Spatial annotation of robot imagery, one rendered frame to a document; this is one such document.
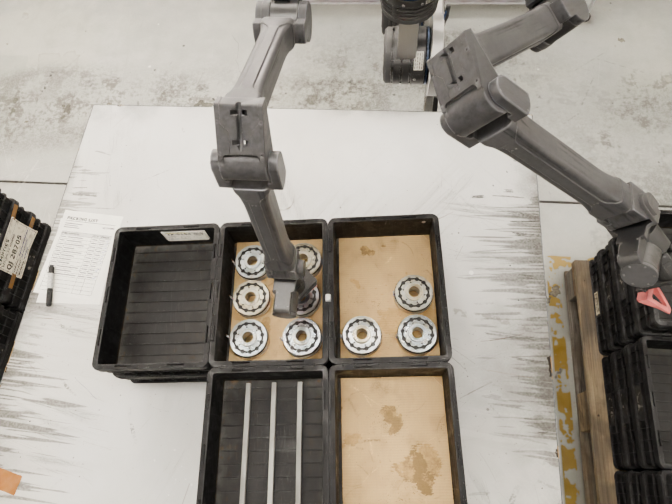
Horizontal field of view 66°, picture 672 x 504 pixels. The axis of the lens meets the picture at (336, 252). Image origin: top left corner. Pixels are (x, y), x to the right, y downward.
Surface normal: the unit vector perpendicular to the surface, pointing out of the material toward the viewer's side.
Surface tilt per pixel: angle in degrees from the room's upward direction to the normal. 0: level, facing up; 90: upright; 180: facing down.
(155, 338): 0
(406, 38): 90
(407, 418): 0
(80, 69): 0
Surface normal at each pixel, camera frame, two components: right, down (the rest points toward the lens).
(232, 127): -0.11, 0.40
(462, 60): -0.79, 0.11
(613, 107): -0.07, -0.40
